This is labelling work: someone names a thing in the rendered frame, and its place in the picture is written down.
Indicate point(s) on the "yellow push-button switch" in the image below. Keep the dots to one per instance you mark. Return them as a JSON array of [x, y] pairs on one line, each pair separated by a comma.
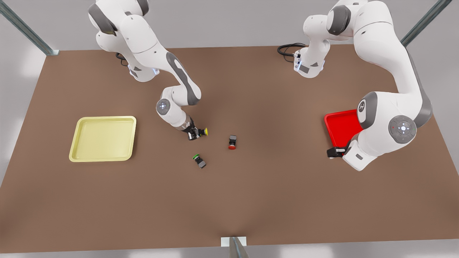
[[203, 132]]

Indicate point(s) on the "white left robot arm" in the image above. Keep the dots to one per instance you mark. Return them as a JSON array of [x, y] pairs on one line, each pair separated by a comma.
[[383, 64]]

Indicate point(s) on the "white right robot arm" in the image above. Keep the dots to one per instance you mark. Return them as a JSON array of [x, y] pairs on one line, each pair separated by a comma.
[[143, 43]]

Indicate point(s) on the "red square tray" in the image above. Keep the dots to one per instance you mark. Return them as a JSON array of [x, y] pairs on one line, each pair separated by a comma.
[[341, 127]]

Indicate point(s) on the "pale yellow square tray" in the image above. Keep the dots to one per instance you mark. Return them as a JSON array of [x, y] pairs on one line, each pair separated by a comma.
[[103, 138]]

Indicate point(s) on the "green push-button switch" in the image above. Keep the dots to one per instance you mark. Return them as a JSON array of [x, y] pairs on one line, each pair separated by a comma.
[[199, 161]]

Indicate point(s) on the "red push-button switch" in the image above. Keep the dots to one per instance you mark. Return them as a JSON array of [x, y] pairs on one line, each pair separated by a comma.
[[232, 142]]

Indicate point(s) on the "silver frame post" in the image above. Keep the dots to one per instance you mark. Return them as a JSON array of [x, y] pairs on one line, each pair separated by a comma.
[[235, 246], [27, 30], [425, 21]]

